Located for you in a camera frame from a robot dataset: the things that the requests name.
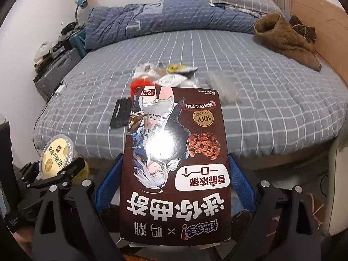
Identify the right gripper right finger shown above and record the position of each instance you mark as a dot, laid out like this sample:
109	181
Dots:
282	225

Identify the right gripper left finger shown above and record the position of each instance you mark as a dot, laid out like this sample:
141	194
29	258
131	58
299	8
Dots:
69	226

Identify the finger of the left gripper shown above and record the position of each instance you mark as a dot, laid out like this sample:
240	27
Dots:
72	174

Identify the yellow lidded pudding cup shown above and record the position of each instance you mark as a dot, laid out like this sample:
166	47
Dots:
58	153

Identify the black sachet packet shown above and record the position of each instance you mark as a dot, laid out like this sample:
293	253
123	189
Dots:
121	113

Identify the red plastic bag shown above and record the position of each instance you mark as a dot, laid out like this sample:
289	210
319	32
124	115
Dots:
140	82

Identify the brown cookie box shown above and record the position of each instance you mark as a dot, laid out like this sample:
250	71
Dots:
175	188

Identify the white tissue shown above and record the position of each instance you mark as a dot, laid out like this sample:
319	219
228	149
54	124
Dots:
144	74

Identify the yellow white snack packet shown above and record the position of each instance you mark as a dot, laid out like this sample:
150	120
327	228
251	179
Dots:
181	69

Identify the clear bubble wrap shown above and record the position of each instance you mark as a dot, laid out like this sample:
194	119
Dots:
220	81

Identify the white earphone box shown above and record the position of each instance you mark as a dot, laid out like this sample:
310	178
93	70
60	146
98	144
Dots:
171	80

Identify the white red printed bag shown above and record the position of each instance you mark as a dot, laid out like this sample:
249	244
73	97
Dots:
189	83

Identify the white charger adapter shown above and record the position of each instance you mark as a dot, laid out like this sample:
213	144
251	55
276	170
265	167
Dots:
60	89

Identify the grey suitcase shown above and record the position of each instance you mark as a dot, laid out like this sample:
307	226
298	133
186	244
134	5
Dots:
47	82

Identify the grey checked bed sheet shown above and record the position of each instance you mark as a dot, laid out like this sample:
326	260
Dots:
261	102

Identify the blue desk lamp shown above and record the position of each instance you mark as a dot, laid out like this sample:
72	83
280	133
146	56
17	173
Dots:
80	5

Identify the blue quilted duvet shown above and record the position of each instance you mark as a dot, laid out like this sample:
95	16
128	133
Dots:
108	25

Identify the brown fleece jacket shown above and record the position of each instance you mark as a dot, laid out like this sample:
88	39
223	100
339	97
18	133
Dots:
276	33

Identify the wooden headboard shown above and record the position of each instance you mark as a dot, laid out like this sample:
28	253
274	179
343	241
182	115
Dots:
330	23

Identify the wooden bed frame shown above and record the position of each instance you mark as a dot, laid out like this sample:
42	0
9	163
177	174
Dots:
272	157

